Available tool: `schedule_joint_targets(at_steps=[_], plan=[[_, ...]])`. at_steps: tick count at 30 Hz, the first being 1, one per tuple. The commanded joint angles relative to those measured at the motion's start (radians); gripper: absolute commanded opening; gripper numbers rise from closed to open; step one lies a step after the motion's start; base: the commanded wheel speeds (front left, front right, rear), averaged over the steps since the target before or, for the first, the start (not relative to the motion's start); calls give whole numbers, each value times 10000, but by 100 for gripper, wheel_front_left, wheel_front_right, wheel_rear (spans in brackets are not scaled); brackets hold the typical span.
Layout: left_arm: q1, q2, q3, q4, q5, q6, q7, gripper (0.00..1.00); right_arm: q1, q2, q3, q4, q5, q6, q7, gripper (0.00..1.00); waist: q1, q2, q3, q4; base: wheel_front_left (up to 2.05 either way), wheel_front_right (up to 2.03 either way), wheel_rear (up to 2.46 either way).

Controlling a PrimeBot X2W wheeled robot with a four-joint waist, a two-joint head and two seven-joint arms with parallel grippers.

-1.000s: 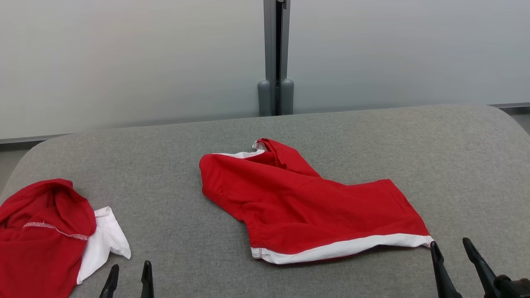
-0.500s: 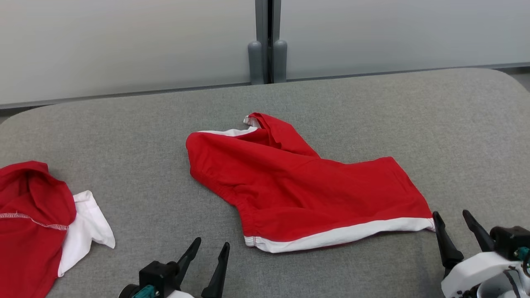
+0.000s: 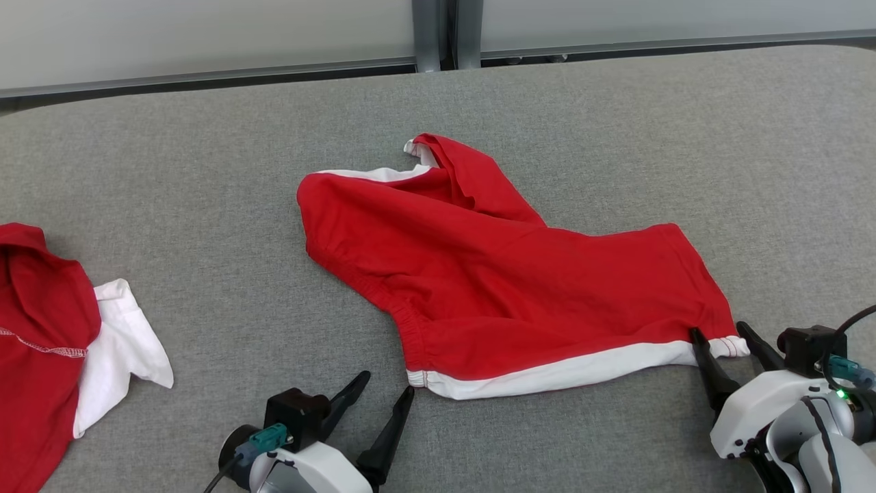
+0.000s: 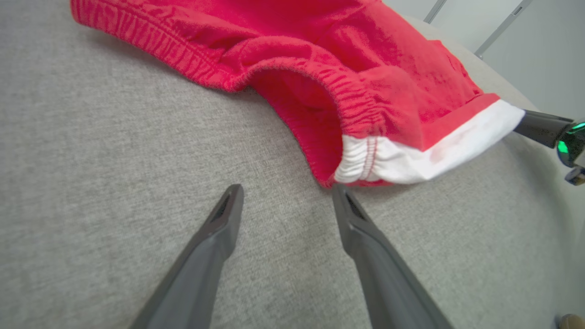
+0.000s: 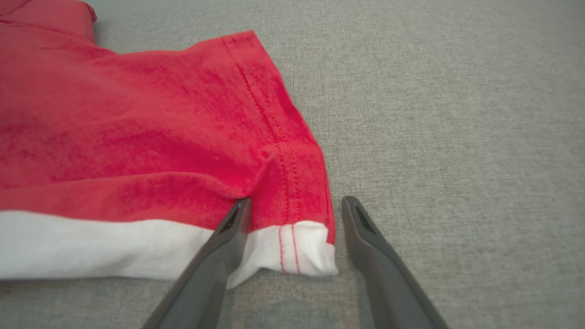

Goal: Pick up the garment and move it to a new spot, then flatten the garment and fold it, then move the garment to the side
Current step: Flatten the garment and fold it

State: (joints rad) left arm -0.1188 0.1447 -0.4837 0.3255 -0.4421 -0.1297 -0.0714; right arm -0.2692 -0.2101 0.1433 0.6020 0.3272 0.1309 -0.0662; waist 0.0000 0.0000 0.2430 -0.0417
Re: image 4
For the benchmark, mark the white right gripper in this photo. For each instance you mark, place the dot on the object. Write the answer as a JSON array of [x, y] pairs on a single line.
[[575, 146]]

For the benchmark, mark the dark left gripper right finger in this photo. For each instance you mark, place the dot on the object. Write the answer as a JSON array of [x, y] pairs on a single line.
[[393, 292]]

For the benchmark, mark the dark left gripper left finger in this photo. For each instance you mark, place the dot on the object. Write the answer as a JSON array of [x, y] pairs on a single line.
[[192, 292]]

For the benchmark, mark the red white basketball jersey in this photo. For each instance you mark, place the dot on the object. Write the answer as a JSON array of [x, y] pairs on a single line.
[[320, 45]]

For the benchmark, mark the grey fabric sofa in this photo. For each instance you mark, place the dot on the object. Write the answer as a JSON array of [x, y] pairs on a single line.
[[91, 160]]

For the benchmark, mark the grey metal partition post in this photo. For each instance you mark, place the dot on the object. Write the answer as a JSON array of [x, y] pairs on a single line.
[[434, 10], [502, 27]]

